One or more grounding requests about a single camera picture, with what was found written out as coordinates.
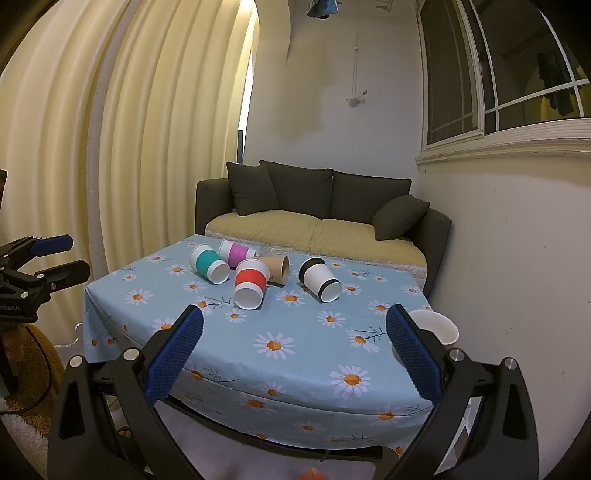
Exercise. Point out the dark grey sofa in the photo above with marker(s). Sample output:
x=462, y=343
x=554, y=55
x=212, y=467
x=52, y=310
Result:
x=438, y=230

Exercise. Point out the clear plastic wrapper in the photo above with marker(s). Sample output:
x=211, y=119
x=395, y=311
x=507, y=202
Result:
x=272, y=250

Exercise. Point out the white fluffy rug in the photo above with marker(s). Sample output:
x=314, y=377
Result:
x=21, y=443

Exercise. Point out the black banded white cup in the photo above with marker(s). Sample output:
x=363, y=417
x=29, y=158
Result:
x=318, y=277

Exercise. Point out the hanging blue clothes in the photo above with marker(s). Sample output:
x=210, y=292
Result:
x=323, y=7

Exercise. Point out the brown paper cup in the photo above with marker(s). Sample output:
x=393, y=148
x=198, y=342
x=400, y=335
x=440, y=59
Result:
x=275, y=268

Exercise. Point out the teal banded white cup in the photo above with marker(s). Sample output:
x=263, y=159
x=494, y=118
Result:
x=205, y=261

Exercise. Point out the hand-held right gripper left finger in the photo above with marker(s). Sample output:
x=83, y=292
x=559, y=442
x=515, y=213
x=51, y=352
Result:
x=178, y=355

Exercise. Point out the dark grey back cushion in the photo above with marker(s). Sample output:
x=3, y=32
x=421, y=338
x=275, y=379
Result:
x=364, y=196
x=304, y=191

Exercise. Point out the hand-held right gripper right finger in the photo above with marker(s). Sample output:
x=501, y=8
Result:
x=413, y=355

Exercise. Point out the purple banded white cup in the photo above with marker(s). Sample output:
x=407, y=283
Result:
x=238, y=253

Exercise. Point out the plain white cup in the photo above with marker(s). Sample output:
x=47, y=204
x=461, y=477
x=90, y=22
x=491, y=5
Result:
x=436, y=325

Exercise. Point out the dark grey throw pillow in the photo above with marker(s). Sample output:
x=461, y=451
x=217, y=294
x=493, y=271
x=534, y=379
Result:
x=399, y=217
x=251, y=189

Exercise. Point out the cream curtain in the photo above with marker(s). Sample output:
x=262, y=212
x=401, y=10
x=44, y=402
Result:
x=115, y=138

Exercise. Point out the red banded white cup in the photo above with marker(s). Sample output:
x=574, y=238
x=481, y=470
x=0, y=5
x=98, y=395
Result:
x=251, y=279

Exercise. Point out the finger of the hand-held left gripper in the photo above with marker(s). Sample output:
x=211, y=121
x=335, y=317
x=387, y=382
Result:
x=51, y=243
x=62, y=272

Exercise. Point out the white framed window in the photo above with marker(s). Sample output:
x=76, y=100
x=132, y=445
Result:
x=508, y=69

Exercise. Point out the yellow sofa blanket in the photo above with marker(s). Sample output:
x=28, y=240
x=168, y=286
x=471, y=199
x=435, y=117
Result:
x=277, y=228

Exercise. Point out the brown rug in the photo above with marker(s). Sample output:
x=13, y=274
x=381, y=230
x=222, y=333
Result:
x=32, y=369

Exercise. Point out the blue daisy tablecloth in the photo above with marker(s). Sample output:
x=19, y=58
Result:
x=286, y=337

